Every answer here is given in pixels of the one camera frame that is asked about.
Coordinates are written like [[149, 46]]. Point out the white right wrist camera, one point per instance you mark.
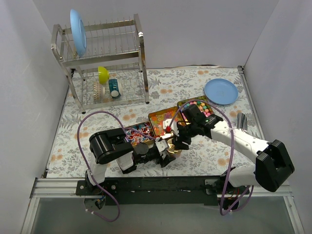
[[172, 127]]

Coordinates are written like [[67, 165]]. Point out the tin of colourful star candies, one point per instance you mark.
[[199, 102]]

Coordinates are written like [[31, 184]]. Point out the yellow-green bowl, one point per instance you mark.
[[103, 75]]

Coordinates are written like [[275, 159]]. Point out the blue plate on mat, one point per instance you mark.
[[221, 91]]

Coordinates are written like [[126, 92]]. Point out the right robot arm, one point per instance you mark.
[[272, 164]]

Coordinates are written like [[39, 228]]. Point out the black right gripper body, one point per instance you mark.
[[183, 133]]

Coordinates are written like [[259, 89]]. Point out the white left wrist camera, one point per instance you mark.
[[161, 145]]

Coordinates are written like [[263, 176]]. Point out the clear glass jar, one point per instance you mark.
[[174, 153]]

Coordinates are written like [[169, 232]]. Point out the silver metal scoop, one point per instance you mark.
[[242, 122]]

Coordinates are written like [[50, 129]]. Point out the patterned tape roll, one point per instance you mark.
[[98, 91]]

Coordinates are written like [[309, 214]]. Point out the gold round jar lid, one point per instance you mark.
[[170, 144]]

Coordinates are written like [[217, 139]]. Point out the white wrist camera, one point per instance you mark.
[[172, 127], [161, 145]]

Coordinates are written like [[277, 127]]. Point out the steel dish rack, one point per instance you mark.
[[116, 45]]

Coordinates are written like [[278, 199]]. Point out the blue plate in rack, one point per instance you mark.
[[78, 32]]

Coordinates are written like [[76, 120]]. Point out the gold tin of candies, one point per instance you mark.
[[140, 133]]

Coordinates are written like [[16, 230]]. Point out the black metal base rail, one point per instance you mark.
[[153, 190]]

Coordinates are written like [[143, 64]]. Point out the tin of gummy candies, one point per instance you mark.
[[157, 118]]

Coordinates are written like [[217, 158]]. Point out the teal and white cup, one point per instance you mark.
[[115, 88]]

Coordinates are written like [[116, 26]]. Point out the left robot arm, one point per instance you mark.
[[111, 145]]

